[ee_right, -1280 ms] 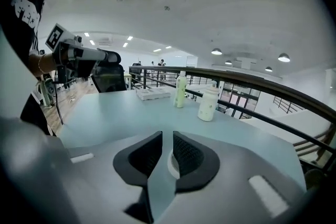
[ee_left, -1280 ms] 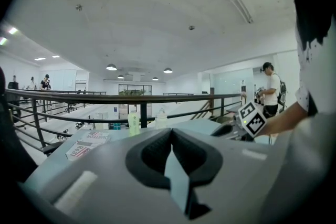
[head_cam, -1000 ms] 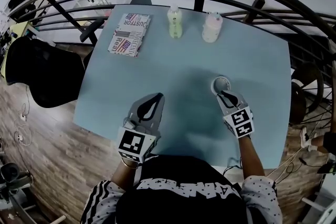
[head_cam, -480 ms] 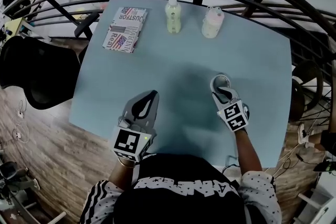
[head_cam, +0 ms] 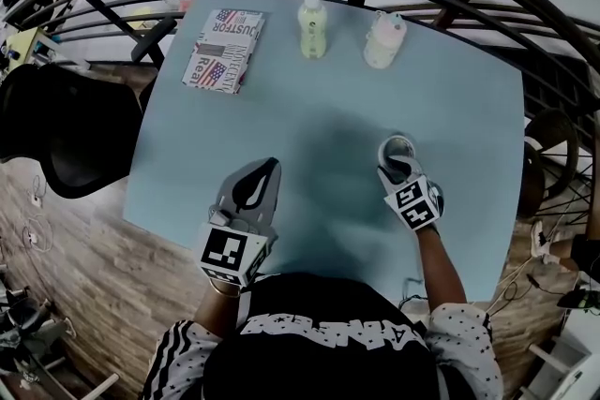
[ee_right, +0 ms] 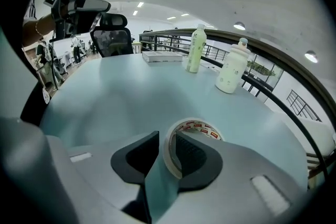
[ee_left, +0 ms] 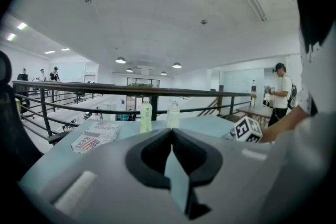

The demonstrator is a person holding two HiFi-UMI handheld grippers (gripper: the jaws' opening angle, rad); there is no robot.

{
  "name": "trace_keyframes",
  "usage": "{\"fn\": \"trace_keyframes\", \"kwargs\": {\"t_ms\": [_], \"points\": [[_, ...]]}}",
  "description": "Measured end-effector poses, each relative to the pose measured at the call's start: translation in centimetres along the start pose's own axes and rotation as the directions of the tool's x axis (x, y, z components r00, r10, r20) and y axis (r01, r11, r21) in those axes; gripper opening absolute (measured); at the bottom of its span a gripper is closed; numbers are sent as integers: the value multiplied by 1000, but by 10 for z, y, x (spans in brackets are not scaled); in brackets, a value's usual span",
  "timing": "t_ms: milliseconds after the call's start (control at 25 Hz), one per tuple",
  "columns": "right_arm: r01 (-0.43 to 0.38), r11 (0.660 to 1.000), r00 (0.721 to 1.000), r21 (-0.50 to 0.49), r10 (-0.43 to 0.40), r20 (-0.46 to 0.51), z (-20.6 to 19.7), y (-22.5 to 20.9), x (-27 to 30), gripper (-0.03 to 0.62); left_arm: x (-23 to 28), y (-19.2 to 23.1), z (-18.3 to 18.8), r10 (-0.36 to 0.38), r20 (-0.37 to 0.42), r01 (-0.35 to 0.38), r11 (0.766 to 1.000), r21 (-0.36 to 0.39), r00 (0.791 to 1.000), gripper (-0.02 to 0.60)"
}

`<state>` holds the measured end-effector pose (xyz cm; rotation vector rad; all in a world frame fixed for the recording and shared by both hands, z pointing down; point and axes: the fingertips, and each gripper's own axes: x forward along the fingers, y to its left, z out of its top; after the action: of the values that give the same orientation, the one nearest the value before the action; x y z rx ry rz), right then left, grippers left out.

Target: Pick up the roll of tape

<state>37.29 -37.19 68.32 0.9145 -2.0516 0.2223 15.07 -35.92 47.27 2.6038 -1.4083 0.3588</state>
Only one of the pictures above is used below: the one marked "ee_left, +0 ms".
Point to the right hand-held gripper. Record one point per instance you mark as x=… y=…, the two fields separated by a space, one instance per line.
x=246 y=129

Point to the white drink bottle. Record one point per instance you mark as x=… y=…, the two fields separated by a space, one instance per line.
x=173 y=118

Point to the person's right forearm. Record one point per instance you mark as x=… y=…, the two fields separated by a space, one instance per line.
x=286 y=123

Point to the black office chair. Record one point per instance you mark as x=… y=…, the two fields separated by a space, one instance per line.
x=15 y=126

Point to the brown wooden table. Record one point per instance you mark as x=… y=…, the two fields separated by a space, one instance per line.
x=257 y=110

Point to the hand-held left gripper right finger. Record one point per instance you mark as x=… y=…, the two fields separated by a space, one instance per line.
x=236 y=165

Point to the glass entrance door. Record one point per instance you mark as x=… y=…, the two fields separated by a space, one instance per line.
x=143 y=82

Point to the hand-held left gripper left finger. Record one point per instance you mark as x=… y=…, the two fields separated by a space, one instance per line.
x=110 y=181

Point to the printed paper packet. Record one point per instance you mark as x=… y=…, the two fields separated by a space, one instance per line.
x=97 y=136

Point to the light blue table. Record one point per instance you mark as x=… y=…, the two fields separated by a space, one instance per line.
x=52 y=162

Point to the black metal railing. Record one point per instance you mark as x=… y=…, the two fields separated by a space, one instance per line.
x=105 y=88

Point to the green drink bottle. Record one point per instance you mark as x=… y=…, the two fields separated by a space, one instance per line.
x=146 y=118

